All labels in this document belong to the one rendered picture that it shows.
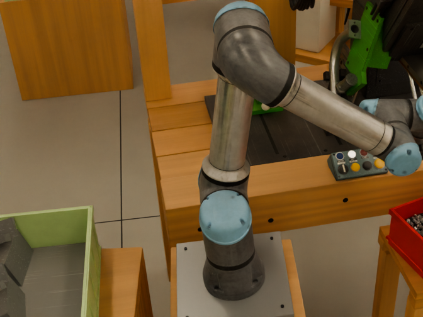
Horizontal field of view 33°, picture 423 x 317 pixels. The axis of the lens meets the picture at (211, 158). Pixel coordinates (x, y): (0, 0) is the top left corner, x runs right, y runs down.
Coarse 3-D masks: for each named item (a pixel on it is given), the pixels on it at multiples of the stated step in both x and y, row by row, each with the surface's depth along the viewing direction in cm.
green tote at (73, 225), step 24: (0, 216) 185; (24, 216) 185; (48, 216) 186; (72, 216) 187; (48, 240) 191; (72, 240) 192; (96, 240) 187; (96, 264) 185; (96, 288) 180; (96, 312) 176
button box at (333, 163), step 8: (336, 152) 200; (344, 152) 200; (328, 160) 204; (336, 160) 199; (344, 160) 199; (352, 160) 200; (360, 160) 200; (368, 160) 200; (336, 168) 199; (360, 168) 199; (376, 168) 199; (384, 168) 199; (336, 176) 198; (344, 176) 198; (352, 176) 198; (360, 176) 199
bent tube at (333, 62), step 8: (352, 24) 207; (360, 24) 208; (344, 32) 210; (352, 32) 207; (360, 32) 207; (336, 40) 216; (344, 40) 213; (336, 48) 217; (336, 56) 218; (336, 64) 218; (336, 72) 218; (336, 80) 217
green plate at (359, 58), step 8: (368, 8) 204; (368, 16) 204; (376, 16) 199; (368, 24) 203; (376, 24) 199; (368, 32) 203; (376, 32) 199; (360, 40) 208; (368, 40) 203; (376, 40) 200; (352, 48) 212; (360, 48) 207; (368, 48) 202; (376, 48) 203; (352, 56) 212; (360, 56) 207; (368, 56) 203; (376, 56) 205; (384, 56) 205; (352, 64) 212; (360, 64) 207; (368, 64) 206; (376, 64) 206; (384, 64) 207; (352, 72) 211
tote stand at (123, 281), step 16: (112, 256) 195; (128, 256) 195; (112, 272) 190; (128, 272) 190; (144, 272) 199; (112, 288) 186; (128, 288) 185; (144, 288) 198; (112, 304) 181; (128, 304) 181; (144, 304) 197
